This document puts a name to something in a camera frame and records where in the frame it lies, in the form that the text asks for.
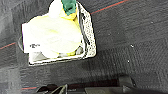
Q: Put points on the yellow plush toy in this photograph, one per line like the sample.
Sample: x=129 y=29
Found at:
x=56 y=33

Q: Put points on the white box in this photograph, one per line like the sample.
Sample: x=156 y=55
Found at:
x=27 y=35

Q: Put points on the green plush piece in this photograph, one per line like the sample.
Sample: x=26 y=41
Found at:
x=69 y=7

